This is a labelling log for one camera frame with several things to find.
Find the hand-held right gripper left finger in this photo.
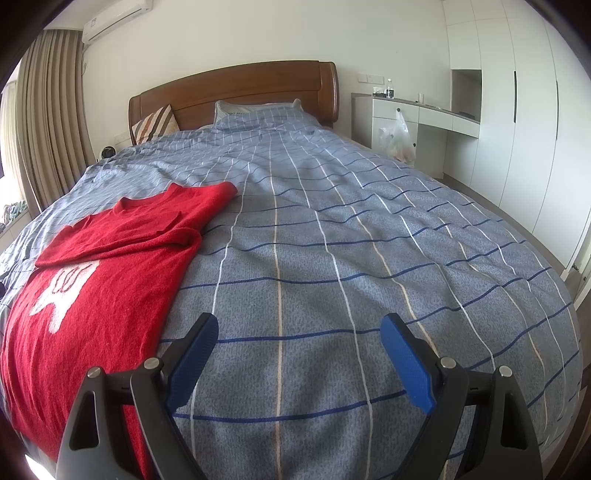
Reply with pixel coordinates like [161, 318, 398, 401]
[55, 313, 219, 480]

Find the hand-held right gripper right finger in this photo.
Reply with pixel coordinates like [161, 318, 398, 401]
[380, 313, 543, 480]

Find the red knitted sweater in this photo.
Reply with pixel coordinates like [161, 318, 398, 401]
[0, 181, 238, 480]

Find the bed with blue checked sheet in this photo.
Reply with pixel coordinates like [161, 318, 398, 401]
[0, 107, 581, 476]

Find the clear plastic bag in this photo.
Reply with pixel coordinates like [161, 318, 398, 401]
[379, 108, 416, 166]

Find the windowsill clutter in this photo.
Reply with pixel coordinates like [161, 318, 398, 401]
[0, 200, 27, 224]

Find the striped brown cushion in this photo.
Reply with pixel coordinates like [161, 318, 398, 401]
[130, 104, 181, 145]

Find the white built-in desk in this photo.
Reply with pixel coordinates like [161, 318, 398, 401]
[351, 92, 481, 181]

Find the blue checked pillow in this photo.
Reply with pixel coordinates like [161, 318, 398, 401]
[213, 99, 305, 129]

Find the beige curtain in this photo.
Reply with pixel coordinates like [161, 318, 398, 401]
[14, 28, 95, 217]

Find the white wardrobe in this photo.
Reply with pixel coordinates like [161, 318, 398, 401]
[443, 0, 591, 278]

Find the wooden headboard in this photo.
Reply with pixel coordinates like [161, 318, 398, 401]
[128, 61, 339, 145]

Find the white air conditioner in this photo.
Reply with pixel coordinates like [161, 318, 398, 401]
[82, 0, 153, 44]

